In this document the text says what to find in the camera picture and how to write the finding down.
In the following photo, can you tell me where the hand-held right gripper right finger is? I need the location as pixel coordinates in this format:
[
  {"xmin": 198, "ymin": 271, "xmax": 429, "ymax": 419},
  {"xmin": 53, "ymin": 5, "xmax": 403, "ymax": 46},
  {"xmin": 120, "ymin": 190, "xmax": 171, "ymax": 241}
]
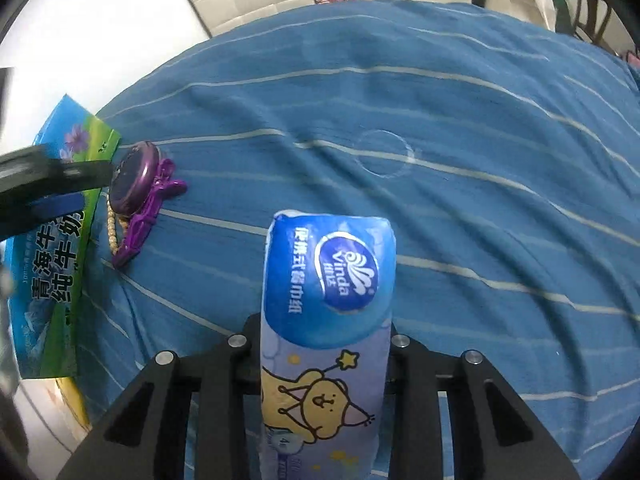
[{"xmin": 382, "ymin": 332, "xmax": 583, "ymax": 480}]

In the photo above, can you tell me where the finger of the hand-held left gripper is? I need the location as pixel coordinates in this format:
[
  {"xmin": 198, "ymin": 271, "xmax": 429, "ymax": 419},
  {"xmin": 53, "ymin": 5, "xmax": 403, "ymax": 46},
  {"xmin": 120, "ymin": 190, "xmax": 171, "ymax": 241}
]
[
  {"xmin": 0, "ymin": 145, "xmax": 115, "ymax": 202},
  {"xmin": 0, "ymin": 193, "xmax": 86, "ymax": 244}
]

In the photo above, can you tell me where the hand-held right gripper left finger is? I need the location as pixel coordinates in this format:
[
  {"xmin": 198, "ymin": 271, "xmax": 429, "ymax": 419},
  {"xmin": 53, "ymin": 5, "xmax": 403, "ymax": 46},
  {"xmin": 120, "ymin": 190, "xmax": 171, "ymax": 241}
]
[{"xmin": 56, "ymin": 332, "xmax": 265, "ymax": 480}]

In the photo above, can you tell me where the blue and green milk carton box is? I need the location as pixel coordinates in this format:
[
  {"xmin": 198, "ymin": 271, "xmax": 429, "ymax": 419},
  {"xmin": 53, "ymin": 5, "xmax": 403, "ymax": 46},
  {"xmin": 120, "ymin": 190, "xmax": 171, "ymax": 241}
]
[{"xmin": 4, "ymin": 93, "xmax": 122, "ymax": 379}]

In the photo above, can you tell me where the blue cartoon tissue pack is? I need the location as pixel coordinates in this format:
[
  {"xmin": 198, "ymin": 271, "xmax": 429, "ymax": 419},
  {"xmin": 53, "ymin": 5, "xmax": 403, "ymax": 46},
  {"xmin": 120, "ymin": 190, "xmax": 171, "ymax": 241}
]
[{"xmin": 259, "ymin": 209, "xmax": 398, "ymax": 480}]

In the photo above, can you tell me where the purple round compact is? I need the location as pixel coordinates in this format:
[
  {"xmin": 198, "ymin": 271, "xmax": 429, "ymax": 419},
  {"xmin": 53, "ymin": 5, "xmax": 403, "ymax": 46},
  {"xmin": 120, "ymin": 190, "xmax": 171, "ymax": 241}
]
[{"xmin": 108, "ymin": 142, "xmax": 163, "ymax": 219}]

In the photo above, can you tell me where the purple hair clip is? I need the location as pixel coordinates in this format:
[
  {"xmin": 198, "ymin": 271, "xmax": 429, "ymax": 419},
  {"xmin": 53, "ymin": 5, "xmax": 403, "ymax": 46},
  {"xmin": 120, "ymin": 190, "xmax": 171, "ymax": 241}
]
[{"xmin": 111, "ymin": 158, "xmax": 189, "ymax": 268}]

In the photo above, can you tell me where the yellow packet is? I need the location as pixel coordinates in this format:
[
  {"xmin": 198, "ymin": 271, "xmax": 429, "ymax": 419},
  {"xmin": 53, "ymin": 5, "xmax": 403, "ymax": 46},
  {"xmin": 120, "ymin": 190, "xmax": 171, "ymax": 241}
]
[{"xmin": 56, "ymin": 376, "xmax": 92, "ymax": 427}]

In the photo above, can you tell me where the blue striped blanket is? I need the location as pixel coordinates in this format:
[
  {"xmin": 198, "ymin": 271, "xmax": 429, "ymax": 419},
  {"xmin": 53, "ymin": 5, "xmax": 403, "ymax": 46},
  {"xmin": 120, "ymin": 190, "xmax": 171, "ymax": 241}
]
[{"xmin": 74, "ymin": 0, "xmax": 640, "ymax": 480}]

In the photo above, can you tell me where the clear round lid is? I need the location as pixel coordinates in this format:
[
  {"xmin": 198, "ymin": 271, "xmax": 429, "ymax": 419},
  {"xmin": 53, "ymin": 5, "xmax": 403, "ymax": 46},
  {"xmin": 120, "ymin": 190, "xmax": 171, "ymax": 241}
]
[{"xmin": 355, "ymin": 129, "xmax": 416, "ymax": 178}]

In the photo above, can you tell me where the dark wooden chair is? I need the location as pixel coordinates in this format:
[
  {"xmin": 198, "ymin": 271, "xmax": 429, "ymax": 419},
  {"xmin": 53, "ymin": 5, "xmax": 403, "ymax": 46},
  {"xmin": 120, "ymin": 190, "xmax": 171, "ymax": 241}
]
[{"xmin": 574, "ymin": 0, "xmax": 640, "ymax": 57}]

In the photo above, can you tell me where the beige bead bracelet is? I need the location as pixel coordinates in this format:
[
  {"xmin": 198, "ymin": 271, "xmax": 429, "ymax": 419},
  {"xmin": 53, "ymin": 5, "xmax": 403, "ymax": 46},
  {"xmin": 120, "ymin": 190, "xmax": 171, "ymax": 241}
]
[{"xmin": 106, "ymin": 199, "xmax": 125, "ymax": 257}]

